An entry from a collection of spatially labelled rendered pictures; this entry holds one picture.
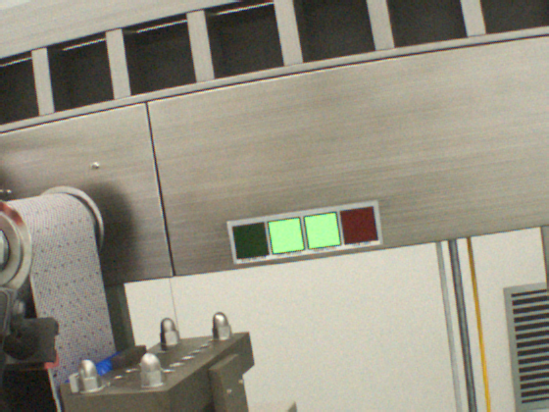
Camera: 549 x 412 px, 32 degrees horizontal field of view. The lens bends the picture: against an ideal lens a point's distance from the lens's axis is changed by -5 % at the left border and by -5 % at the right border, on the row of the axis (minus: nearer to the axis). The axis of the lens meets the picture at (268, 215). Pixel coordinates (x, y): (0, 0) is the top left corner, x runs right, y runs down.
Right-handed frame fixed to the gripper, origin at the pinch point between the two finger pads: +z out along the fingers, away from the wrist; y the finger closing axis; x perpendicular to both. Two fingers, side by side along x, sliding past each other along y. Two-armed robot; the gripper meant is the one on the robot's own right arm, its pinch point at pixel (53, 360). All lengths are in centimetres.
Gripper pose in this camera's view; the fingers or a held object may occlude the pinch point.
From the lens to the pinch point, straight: 146.8
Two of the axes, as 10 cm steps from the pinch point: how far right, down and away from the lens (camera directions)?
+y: 9.5, -1.4, -2.7
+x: -0.1, -9.0, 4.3
